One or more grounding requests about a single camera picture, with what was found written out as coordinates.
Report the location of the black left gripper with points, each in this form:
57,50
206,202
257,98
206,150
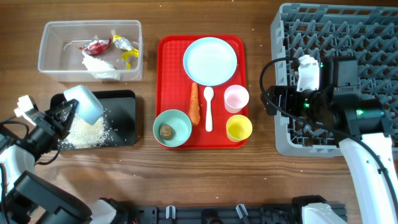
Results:
56,134

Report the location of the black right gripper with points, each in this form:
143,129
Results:
288,93

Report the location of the white rice pile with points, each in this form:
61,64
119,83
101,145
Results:
83,135

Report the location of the light blue bowl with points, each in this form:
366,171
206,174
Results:
89,107

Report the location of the pink plastic cup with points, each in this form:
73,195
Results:
236,97

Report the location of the yellow plastic cup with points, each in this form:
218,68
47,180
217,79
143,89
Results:
238,128

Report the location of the white tissue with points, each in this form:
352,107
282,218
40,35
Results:
100,69

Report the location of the red snack wrapper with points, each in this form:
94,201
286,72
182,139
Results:
96,47

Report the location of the orange carrot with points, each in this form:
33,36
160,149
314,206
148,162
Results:
194,109

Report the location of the yellow snack wrapper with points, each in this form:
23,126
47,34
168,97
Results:
127,48

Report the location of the brown food lump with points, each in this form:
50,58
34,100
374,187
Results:
166,132

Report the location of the green bowl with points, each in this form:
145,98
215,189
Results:
180,123

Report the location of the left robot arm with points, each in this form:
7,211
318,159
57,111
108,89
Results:
22,191

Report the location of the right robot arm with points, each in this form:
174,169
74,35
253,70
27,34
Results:
328,96

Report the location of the black food waste tray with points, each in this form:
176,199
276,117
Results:
120,115

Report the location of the clear plastic waste bin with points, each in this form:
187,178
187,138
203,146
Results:
60,59

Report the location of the grey dishwasher rack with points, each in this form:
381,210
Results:
367,32

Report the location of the white plastic spoon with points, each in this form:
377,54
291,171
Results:
208,94

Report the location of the large light blue plate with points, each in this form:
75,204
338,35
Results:
210,61

